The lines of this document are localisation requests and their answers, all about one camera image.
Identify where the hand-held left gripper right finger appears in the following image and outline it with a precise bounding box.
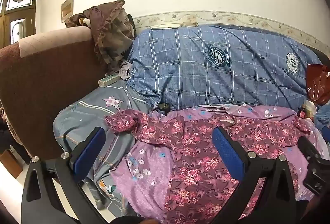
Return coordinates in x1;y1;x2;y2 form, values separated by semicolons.
212;126;310;224

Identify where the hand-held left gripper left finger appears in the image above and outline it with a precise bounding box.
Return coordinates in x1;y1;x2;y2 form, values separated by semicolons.
21;126;116;224

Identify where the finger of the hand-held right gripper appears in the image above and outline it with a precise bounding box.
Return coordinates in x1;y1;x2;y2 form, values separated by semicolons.
298;136;323;161

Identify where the maroon floral garment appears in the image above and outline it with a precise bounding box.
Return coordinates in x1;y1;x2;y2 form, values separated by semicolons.
104;108;312;224

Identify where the blue cloth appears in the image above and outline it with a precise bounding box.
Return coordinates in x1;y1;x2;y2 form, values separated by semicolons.
315;108;330;142

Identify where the small dark bottle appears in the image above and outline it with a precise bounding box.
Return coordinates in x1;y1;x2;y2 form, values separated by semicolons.
297;107;310;119

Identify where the grey star-pattern pillow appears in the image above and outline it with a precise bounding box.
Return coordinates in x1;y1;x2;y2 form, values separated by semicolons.
53;81;152;211

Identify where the purple floral bed sheet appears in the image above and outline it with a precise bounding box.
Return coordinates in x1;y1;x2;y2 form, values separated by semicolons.
111;104;330;224

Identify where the red plastic bag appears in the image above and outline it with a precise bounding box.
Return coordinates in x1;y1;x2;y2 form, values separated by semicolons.
306;64;330;106

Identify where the small green and white box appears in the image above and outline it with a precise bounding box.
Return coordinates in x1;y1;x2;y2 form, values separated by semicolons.
98;74;121;88

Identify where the small black object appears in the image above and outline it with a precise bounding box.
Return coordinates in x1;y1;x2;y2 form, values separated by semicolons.
155;102;171;113

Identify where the brown box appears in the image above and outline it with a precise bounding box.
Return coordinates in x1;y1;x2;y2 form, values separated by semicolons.
0;149;24;178

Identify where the blue plaid quilt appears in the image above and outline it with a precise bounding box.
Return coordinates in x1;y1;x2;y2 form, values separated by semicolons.
126;25;325;112

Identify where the grey patterned cloth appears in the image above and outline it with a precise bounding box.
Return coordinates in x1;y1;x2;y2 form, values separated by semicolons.
120;60;132;82

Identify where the brown camouflage cloth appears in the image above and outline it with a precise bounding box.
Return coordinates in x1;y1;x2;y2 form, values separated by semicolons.
64;0;136;72

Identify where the wooden door with glass panes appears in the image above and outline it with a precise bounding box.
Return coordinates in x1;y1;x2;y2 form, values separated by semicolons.
0;0;40;46

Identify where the small wall plaque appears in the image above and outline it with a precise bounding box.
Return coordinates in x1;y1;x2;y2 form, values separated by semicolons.
61;0;74;24

